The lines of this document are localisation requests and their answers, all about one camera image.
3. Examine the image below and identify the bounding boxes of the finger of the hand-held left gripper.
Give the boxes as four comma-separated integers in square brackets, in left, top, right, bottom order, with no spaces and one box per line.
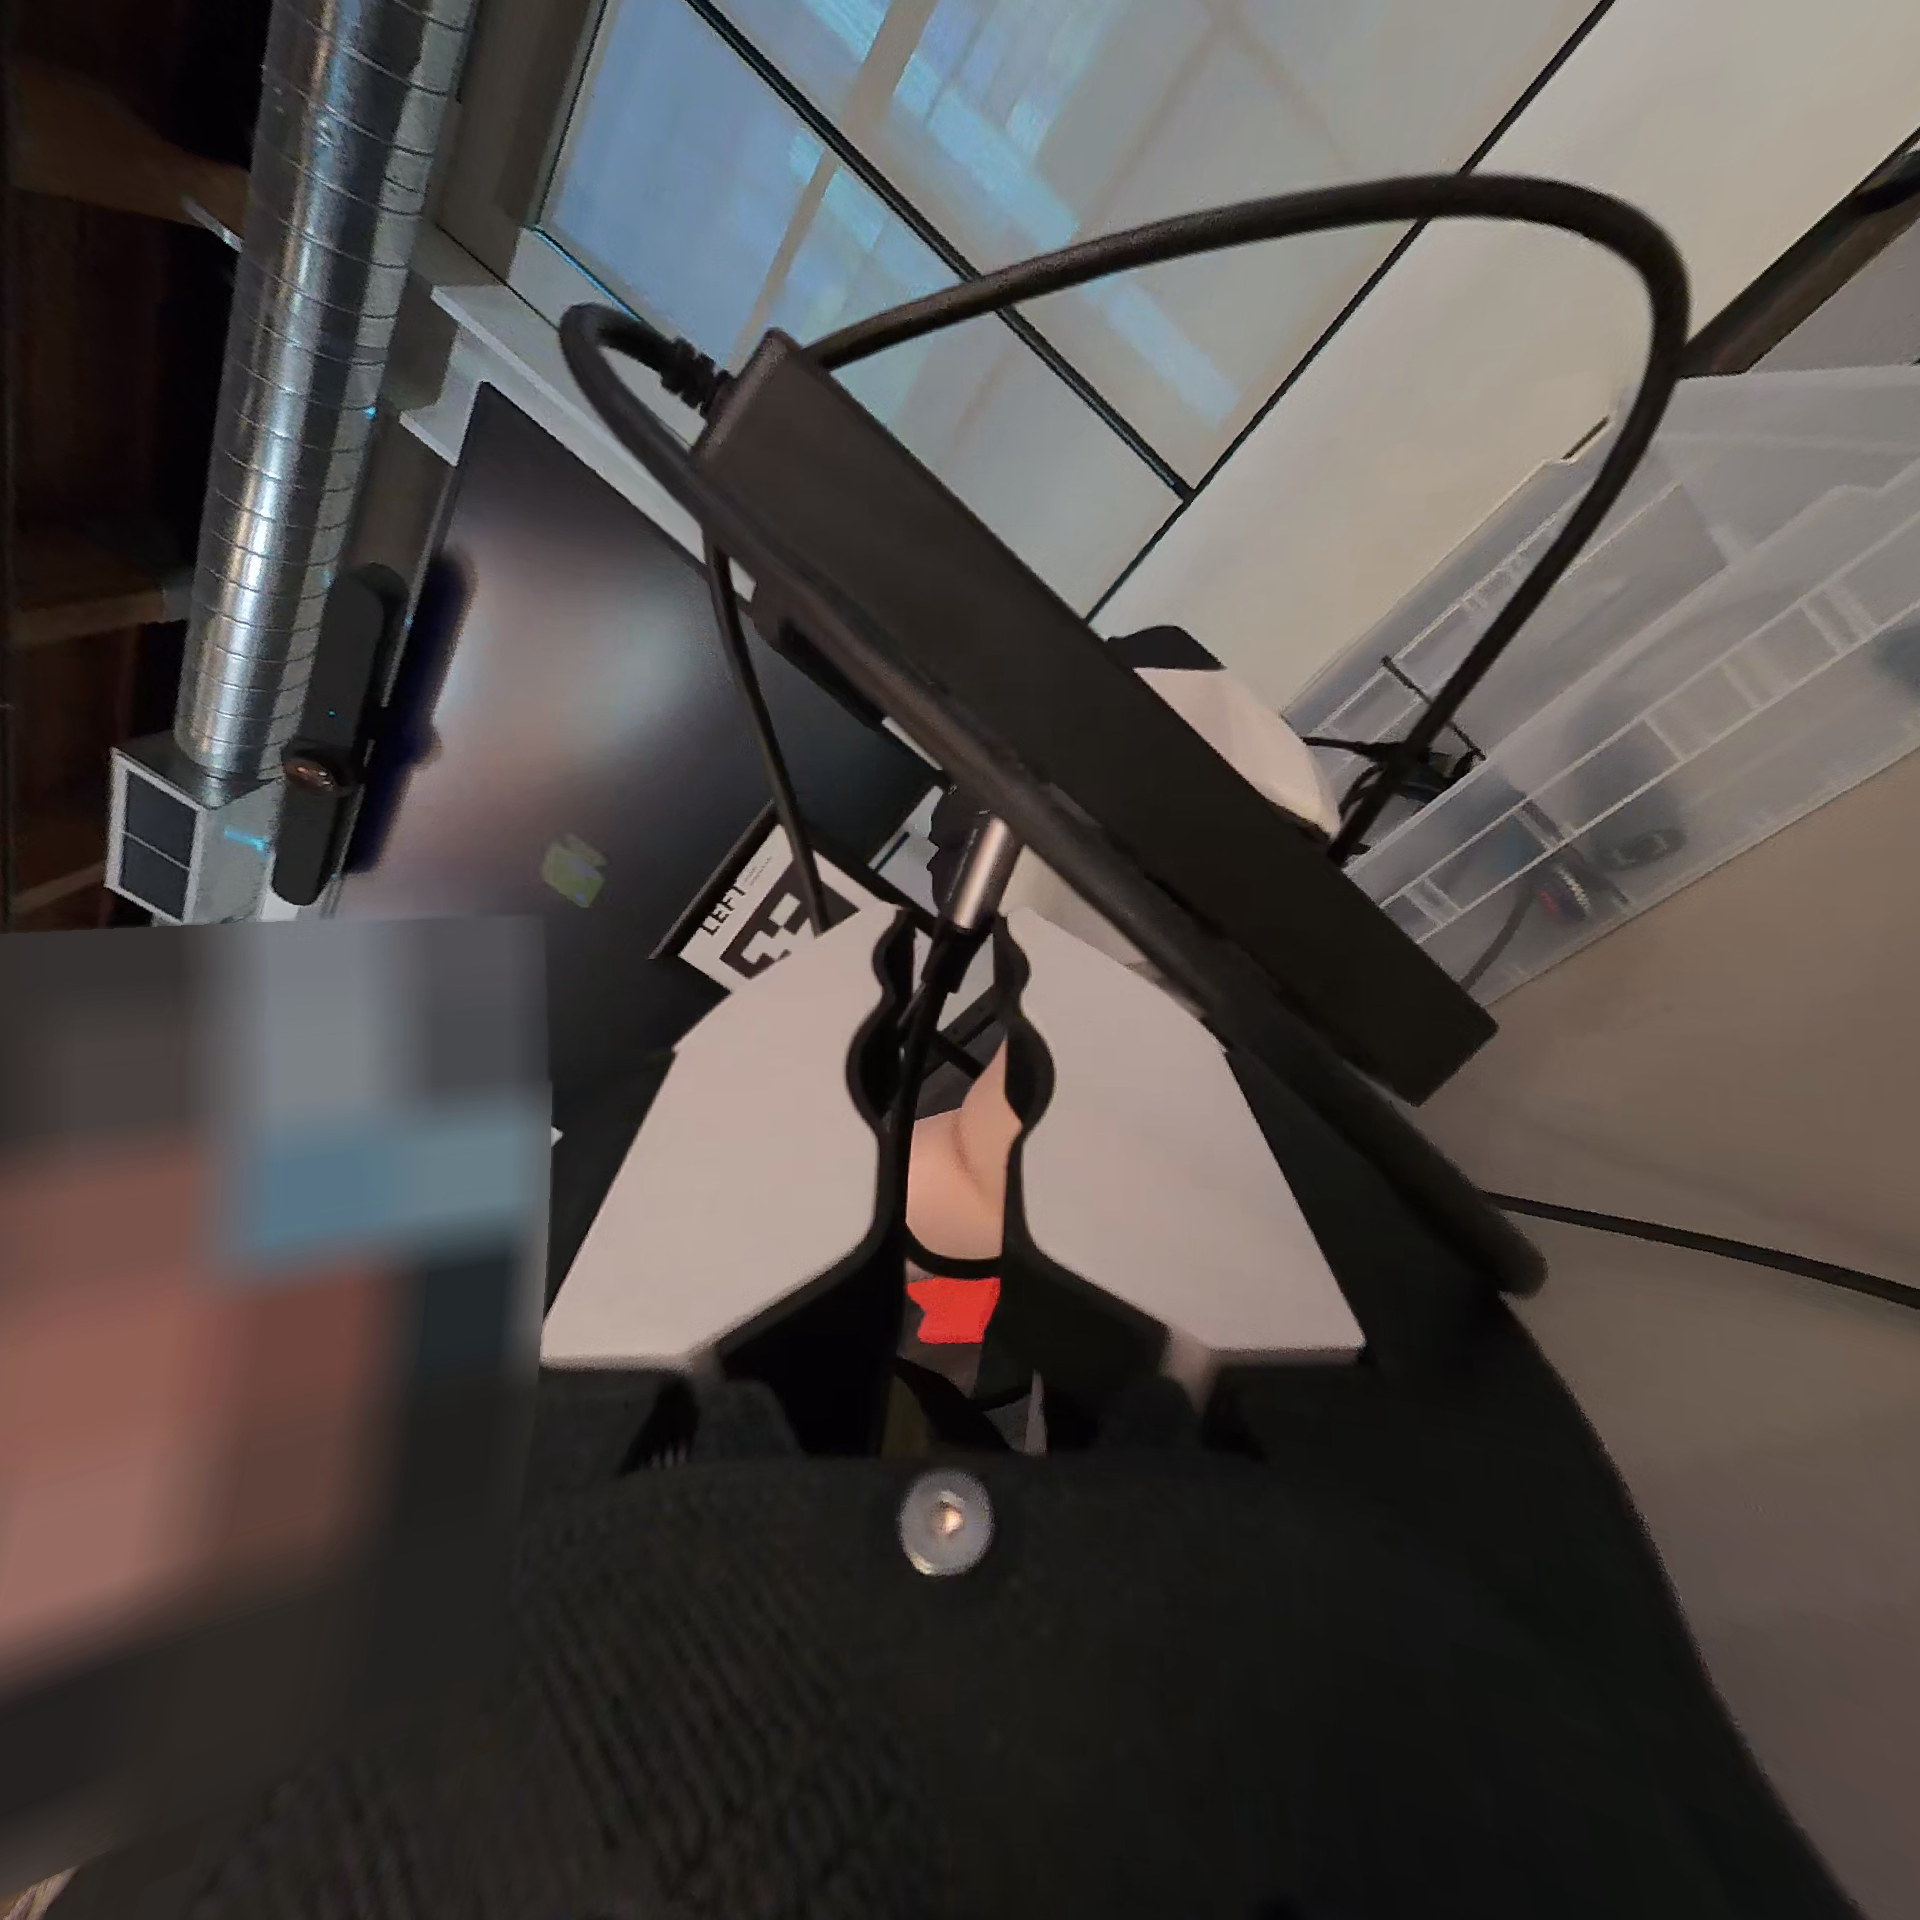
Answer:
[1117,623,1345,862]

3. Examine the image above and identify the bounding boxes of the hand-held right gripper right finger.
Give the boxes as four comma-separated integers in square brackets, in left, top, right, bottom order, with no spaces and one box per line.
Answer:
[972,950,1365,1416]

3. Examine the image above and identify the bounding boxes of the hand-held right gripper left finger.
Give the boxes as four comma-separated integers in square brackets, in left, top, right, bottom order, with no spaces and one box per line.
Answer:
[537,960,929,1416]

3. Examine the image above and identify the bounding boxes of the black USB hub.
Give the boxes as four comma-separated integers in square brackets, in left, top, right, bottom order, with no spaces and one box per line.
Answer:
[696,329,1500,1110]

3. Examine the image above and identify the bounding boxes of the clear plastic bin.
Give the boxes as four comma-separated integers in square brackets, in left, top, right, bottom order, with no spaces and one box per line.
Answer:
[1290,361,1920,997]

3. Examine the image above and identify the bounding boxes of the thick black hub cable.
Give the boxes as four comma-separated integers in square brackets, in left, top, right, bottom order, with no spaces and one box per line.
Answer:
[555,173,1702,879]

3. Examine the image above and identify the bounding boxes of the person's left hand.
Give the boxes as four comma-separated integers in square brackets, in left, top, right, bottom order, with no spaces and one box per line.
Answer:
[912,1041,1049,1267]

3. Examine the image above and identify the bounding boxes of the black monitor screen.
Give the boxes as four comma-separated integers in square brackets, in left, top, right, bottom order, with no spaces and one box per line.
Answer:
[344,376,933,967]

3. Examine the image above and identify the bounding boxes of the silver ventilation duct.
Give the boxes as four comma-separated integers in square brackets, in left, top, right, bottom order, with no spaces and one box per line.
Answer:
[110,0,501,919]

